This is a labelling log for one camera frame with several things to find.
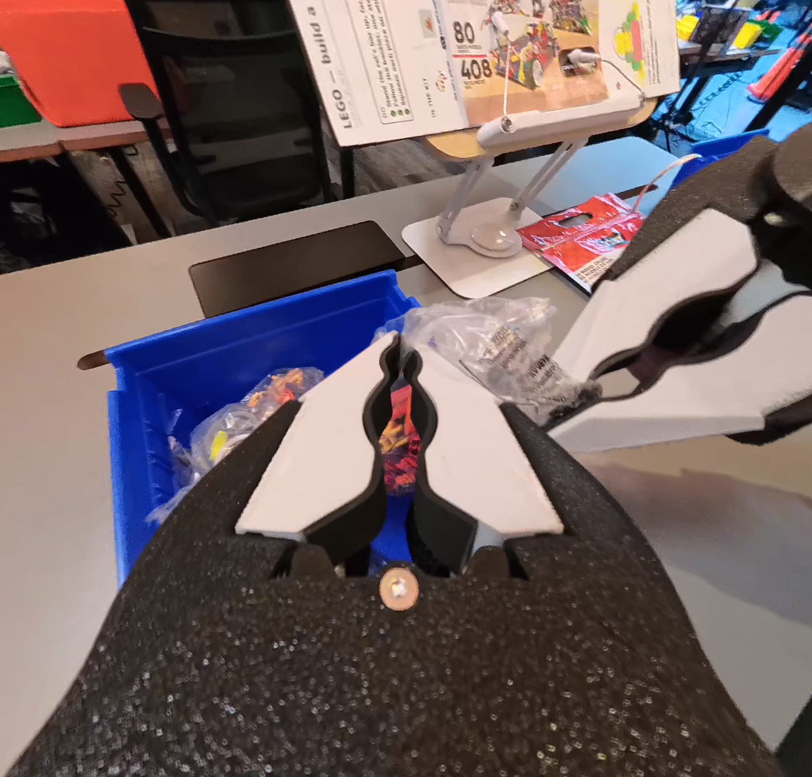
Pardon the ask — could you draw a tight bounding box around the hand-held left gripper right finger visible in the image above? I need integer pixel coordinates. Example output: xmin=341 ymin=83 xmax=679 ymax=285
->
xmin=401 ymin=347 xmax=565 ymax=576

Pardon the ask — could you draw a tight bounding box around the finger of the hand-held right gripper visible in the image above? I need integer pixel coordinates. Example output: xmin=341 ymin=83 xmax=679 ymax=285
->
xmin=547 ymin=282 xmax=812 ymax=454
xmin=552 ymin=208 xmax=761 ymax=387

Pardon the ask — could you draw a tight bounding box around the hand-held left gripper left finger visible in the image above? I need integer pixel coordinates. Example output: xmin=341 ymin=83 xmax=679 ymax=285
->
xmin=235 ymin=331 xmax=401 ymax=568

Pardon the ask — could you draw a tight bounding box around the clear bag with wheels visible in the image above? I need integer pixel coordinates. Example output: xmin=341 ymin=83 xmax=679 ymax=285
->
xmin=149 ymin=403 xmax=280 ymax=524

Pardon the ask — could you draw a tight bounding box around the colourful printed toy package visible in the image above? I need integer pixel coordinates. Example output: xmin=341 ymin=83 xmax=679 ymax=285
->
xmin=517 ymin=192 xmax=648 ymax=296

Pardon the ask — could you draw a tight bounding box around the clear bag of colourful connectors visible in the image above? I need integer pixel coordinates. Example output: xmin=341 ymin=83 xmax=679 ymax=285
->
xmin=374 ymin=295 xmax=604 ymax=497

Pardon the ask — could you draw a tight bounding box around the blue plastic bin with sticker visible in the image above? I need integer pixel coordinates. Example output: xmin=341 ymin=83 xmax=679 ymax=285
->
xmin=104 ymin=269 xmax=422 ymax=590

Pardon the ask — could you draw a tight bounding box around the orange traffic cone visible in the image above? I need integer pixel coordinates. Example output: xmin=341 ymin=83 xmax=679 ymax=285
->
xmin=749 ymin=31 xmax=812 ymax=102

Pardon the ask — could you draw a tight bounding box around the dark printed box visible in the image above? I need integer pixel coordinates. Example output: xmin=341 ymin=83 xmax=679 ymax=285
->
xmin=691 ymin=6 xmax=743 ymax=45

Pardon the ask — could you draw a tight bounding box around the white book stand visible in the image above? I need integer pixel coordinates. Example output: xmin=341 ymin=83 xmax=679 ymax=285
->
xmin=401 ymin=19 xmax=661 ymax=300

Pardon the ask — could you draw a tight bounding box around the black table inset panel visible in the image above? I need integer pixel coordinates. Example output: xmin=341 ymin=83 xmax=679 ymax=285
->
xmin=189 ymin=220 xmax=407 ymax=318

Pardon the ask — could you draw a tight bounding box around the black mesh office chair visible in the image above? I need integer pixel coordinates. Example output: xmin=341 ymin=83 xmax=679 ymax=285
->
xmin=117 ymin=0 xmax=340 ymax=226

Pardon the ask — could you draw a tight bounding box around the white printed instruction sheet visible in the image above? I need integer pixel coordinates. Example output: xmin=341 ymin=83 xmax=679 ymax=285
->
xmin=277 ymin=0 xmax=683 ymax=148

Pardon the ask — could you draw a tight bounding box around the grey background table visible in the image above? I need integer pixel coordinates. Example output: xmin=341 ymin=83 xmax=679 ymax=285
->
xmin=0 ymin=119 xmax=172 ymax=239

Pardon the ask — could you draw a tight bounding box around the large green plastic bin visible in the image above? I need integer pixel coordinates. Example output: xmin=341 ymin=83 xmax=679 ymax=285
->
xmin=0 ymin=73 xmax=42 ymax=129

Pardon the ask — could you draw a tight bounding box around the orange plastic bin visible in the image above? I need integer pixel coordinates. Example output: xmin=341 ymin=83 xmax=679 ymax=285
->
xmin=0 ymin=0 xmax=159 ymax=127

